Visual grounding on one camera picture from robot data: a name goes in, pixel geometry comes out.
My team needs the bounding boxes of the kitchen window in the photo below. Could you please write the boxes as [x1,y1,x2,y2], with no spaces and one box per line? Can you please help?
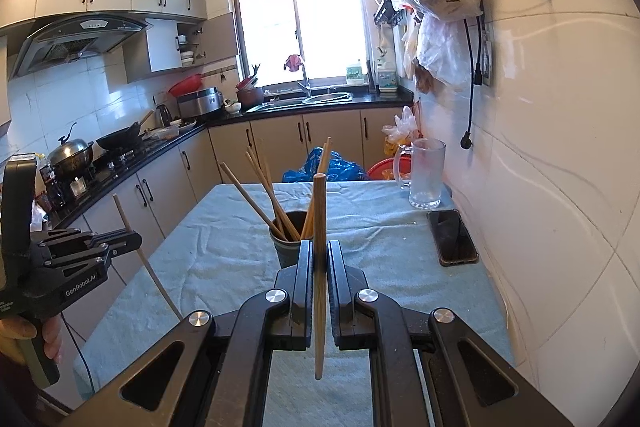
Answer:
[223,0,373,90]

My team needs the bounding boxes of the blue plastic bag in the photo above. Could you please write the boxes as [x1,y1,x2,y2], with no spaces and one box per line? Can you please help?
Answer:
[282,147,371,184]

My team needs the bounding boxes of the metal faucet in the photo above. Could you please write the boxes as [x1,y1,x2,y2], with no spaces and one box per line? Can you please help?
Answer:
[297,57,313,96]

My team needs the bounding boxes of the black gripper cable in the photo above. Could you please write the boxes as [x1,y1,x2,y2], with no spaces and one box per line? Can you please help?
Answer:
[62,314,97,395]

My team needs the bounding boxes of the bag of brown contents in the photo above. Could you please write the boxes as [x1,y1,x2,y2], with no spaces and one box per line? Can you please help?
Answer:
[412,62,436,95]

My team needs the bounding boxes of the clear plastic bag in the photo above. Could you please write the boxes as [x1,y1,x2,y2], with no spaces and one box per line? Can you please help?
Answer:
[417,14,473,88]

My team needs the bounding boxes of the person's left forearm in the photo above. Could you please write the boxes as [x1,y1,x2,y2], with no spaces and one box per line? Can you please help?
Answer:
[0,339,38,413]

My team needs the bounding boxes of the red colander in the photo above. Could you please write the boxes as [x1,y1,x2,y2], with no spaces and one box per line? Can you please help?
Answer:
[167,74,206,98]

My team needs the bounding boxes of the black smartphone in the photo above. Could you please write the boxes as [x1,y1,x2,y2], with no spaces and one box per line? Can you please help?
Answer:
[426,208,480,268]

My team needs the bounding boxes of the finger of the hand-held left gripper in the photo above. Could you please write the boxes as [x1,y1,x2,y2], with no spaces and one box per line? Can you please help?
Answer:
[37,236,143,269]
[47,228,142,242]

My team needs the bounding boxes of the red kitchen utensils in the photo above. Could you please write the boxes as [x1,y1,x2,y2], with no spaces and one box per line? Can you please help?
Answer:
[235,63,262,90]

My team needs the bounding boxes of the dark red pot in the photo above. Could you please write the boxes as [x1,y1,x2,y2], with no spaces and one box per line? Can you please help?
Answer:
[236,87,265,108]

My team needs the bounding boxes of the white plastic bag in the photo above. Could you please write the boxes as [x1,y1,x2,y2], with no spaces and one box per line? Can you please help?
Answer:
[400,14,421,68]

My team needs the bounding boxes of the dark chopstick cup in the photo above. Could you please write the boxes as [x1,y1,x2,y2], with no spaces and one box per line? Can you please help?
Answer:
[269,210,316,269]

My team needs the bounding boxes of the wall power strip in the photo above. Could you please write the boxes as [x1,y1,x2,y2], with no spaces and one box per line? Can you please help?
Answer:
[472,19,493,88]

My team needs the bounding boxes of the steel sink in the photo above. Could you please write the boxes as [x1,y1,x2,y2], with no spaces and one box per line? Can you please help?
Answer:
[247,92,353,112]

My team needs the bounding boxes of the food container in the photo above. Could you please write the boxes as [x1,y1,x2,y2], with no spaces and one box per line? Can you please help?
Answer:
[149,124,181,142]

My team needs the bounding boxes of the beige lower cabinets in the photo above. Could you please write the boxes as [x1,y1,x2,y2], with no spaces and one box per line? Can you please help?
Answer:
[45,107,416,343]

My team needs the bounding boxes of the black wall shelf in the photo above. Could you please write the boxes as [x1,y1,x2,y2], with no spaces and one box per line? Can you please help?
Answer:
[374,0,401,28]

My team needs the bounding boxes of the gas stove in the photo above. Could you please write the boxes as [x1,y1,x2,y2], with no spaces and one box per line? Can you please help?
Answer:
[65,142,166,188]

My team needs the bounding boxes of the steel pot with lid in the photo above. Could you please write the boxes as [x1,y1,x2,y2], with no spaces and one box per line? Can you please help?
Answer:
[47,123,96,180]

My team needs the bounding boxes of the range hood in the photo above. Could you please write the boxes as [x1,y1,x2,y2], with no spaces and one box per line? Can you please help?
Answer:
[7,14,153,80]

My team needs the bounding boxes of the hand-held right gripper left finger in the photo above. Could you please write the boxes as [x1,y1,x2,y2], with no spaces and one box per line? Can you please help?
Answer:
[57,239,315,427]

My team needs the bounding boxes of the silver rice cooker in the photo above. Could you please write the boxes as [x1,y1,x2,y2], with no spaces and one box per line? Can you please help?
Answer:
[177,87,224,120]

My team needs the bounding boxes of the light blue table cloth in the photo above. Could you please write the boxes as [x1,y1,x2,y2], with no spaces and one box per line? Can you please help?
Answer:
[75,181,516,427]

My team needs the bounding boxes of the person's left hand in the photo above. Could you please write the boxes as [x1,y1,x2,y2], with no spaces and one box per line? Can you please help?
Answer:
[0,314,64,365]

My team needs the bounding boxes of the black power cable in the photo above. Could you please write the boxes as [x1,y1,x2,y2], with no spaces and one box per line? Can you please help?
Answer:
[459,18,478,152]

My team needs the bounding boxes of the black countertop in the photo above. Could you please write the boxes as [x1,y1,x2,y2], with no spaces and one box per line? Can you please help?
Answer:
[45,89,416,228]

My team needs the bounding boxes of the clear glass mug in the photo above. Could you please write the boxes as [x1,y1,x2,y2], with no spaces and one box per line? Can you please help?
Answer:
[392,138,447,210]

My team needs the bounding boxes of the stacked bowls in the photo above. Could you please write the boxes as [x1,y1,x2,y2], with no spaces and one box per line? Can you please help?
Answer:
[177,34,196,65]

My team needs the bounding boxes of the black wok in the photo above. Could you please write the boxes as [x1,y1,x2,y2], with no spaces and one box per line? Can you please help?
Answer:
[95,109,156,151]

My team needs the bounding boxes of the red plastic basket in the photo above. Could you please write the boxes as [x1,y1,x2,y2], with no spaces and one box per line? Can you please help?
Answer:
[367,158,403,181]

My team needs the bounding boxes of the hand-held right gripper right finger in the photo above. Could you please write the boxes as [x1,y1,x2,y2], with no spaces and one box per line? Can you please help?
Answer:
[327,239,586,427]

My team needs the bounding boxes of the open wall cabinet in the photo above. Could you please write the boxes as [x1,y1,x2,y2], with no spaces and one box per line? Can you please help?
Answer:
[122,12,240,82]

